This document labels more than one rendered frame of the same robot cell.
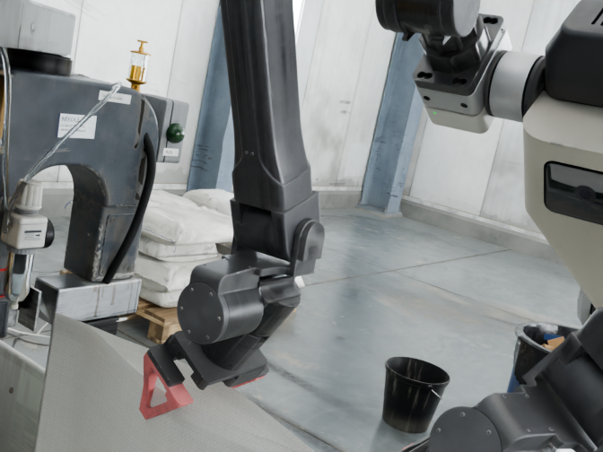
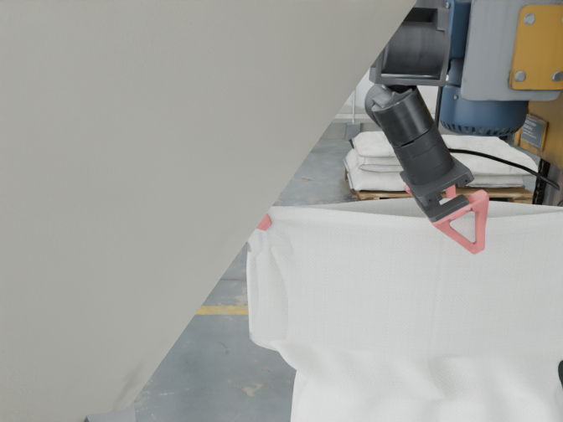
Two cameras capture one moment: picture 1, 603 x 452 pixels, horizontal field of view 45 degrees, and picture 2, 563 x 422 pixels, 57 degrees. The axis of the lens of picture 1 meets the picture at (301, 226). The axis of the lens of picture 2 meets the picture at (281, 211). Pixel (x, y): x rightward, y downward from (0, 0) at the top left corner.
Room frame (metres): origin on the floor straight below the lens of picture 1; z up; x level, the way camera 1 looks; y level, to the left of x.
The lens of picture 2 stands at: (1.13, -0.44, 1.28)
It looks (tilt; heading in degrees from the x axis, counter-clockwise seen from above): 21 degrees down; 146
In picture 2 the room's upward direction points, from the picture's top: straight up
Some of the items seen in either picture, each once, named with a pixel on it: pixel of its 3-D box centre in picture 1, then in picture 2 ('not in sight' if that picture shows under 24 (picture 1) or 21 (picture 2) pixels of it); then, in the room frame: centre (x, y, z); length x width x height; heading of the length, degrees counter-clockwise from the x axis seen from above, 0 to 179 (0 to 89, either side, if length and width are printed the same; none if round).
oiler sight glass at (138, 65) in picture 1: (138, 66); not in sight; (1.01, 0.26, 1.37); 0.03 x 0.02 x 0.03; 56
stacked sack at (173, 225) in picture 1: (192, 224); not in sight; (3.80, 0.57, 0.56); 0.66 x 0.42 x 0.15; 146
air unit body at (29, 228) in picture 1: (23, 244); not in sight; (0.83, 0.31, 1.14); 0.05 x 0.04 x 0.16; 146
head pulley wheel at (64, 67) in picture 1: (35, 61); not in sight; (0.94, 0.38, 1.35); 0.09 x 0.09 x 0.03
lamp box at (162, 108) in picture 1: (156, 127); not in sight; (1.07, 0.24, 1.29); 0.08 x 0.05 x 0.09; 56
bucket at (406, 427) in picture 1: (411, 395); not in sight; (3.14, -0.64, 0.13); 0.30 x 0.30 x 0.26
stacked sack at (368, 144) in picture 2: not in sight; (401, 144); (-1.32, 2.22, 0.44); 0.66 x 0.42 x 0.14; 52
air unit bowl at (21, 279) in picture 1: (18, 274); not in sight; (0.82, 0.31, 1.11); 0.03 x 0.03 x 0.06
